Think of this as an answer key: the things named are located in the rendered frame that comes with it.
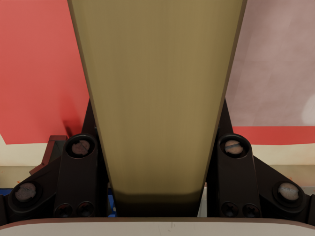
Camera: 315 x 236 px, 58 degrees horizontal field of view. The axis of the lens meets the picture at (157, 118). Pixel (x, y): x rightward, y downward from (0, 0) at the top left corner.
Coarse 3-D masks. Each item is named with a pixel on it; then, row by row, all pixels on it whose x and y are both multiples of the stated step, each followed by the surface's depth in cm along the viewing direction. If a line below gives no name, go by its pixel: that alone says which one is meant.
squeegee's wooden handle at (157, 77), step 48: (96, 0) 4; (144, 0) 4; (192, 0) 4; (240, 0) 4; (96, 48) 5; (144, 48) 5; (192, 48) 5; (96, 96) 6; (144, 96) 5; (192, 96) 5; (144, 144) 7; (192, 144) 7; (144, 192) 8; (192, 192) 8
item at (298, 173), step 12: (0, 168) 40; (12, 168) 40; (24, 168) 40; (276, 168) 40; (288, 168) 40; (300, 168) 40; (312, 168) 40; (0, 180) 39; (12, 180) 39; (300, 180) 39; (312, 180) 39; (204, 192) 39; (312, 192) 39
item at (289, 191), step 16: (224, 112) 11; (224, 128) 11; (256, 160) 10; (208, 176) 11; (256, 176) 9; (272, 176) 9; (272, 192) 9; (288, 192) 9; (272, 208) 9; (288, 208) 9
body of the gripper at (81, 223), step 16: (16, 224) 7; (32, 224) 7; (48, 224) 7; (64, 224) 7; (80, 224) 7; (96, 224) 7; (112, 224) 7; (128, 224) 7; (144, 224) 7; (160, 224) 7; (176, 224) 7; (192, 224) 7; (208, 224) 7; (224, 224) 7; (240, 224) 7; (256, 224) 7; (272, 224) 7; (288, 224) 7; (304, 224) 7
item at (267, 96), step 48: (0, 0) 23; (48, 0) 23; (288, 0) 23; (0, 48) 26; (48, 48) 26; (240, 48) 26; (288, 48) 26; (0, 96) 30; (48, 96) 30; (240, 96) 31; (288, 96) 31; (288, 144) 37
